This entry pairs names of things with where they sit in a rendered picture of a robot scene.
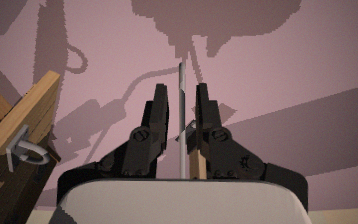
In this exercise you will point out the brown wooden cabinet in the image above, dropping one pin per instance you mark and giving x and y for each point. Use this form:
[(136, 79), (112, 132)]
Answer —
[(23, 177)]

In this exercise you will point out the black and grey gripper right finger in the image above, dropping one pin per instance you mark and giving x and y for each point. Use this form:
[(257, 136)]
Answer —
[(227, 159)]

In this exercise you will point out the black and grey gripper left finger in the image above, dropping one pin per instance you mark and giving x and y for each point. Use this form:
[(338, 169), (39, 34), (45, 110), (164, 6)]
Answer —
[(137, 157)]

